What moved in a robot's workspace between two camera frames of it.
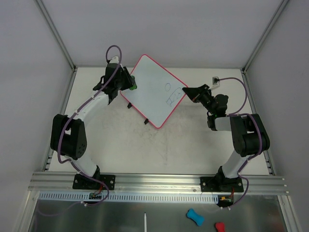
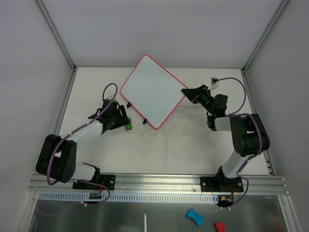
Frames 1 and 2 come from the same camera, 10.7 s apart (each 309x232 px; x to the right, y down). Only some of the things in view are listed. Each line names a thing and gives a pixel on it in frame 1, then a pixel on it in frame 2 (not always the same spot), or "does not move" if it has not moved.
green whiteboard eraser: x=134 y=85 to x=129 y=126
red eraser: x=220 y=226 does not move
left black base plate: x=82 y=182 does not move
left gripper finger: x=126 y=79 to x=122 y=121
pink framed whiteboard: x=158 y=93 does not move
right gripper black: x=201 y=92 does not move
